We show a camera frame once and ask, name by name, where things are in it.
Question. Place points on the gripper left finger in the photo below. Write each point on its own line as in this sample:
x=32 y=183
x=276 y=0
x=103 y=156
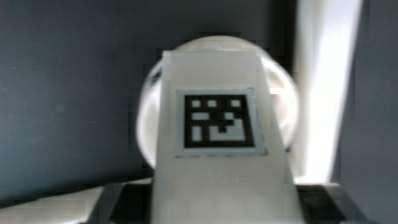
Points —
x=123 y=205

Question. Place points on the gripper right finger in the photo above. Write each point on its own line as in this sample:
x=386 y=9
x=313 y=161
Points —
x=327 y=205

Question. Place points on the white round stool seat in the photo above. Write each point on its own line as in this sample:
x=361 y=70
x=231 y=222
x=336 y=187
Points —
x=281 y=87

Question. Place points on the white L-shaped fence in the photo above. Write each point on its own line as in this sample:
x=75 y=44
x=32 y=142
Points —
x=80 y=46

